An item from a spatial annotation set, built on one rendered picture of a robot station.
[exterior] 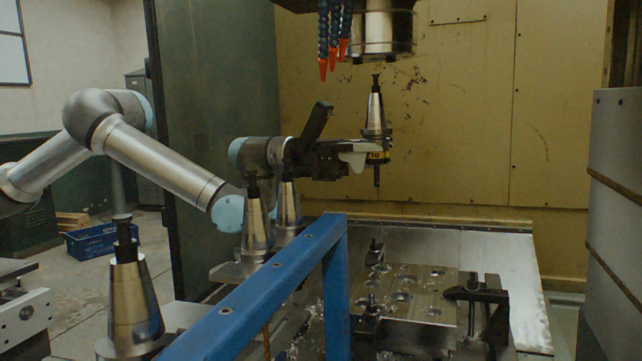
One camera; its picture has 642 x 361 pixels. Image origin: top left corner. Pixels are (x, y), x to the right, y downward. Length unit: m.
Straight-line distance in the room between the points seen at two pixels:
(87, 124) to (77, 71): 5.56
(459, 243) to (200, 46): 1.24
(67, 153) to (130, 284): 0.83
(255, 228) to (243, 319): 0.17
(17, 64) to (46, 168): 4.79
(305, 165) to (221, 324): 0.55
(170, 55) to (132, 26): 5.54
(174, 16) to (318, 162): 0.72
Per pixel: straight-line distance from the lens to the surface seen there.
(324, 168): 0.84
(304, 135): 0.85
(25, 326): 1.21
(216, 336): 0.37
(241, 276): 0.50
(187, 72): 1.38
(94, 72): 6.70
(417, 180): 1.85
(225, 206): 0.80
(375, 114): 0.80
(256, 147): 0.92
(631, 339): 0.91
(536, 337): 1.57
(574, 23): 1.87
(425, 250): 1.79
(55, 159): 1.19
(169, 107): 1.30
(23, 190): 1.29
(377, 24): 0.75
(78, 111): 0.97
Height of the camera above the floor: 1.41
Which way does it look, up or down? 10 degrees down
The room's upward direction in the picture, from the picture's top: 2 degrees counter-clockwise
